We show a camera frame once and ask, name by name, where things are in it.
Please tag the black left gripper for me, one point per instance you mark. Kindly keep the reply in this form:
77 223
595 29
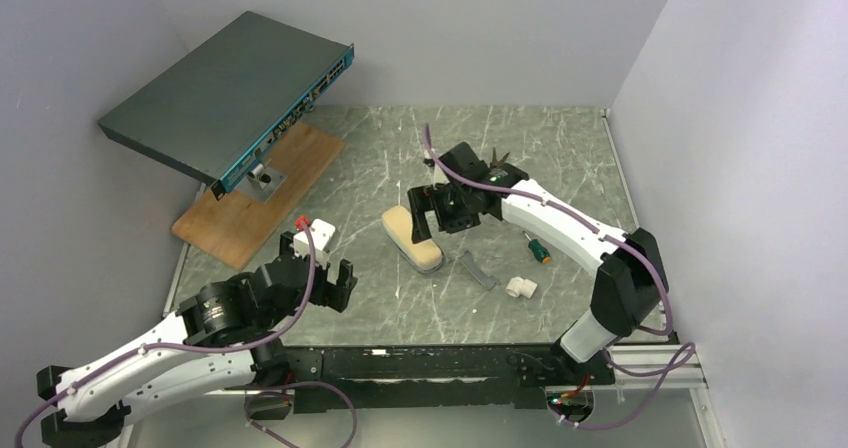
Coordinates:
311 275

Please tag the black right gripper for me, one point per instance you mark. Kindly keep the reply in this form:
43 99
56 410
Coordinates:
436 203

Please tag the cream umbrella case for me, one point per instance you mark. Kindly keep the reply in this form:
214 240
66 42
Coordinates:
424 257

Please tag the white pipe elbow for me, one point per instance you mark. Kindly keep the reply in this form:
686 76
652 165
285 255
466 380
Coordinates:
519 287

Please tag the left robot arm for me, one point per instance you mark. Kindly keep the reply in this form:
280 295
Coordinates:
228 335

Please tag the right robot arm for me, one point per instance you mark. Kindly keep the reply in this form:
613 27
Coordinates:
627 268

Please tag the wooden board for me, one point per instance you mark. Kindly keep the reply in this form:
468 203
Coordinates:
233 228

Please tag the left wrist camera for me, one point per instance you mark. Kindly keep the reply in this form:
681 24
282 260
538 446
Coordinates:
320 232

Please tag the yellow handled pliers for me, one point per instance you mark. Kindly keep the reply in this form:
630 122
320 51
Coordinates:
498 162

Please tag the metal switch stand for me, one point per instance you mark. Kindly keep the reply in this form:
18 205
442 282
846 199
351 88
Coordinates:
262 182

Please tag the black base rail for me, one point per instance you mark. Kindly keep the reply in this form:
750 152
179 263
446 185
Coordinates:
412 376

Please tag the green handled screwdriver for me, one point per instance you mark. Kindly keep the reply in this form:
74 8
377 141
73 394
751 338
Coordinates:
539 252

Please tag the dark network switch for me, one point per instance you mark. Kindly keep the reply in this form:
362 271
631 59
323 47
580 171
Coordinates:
218 111

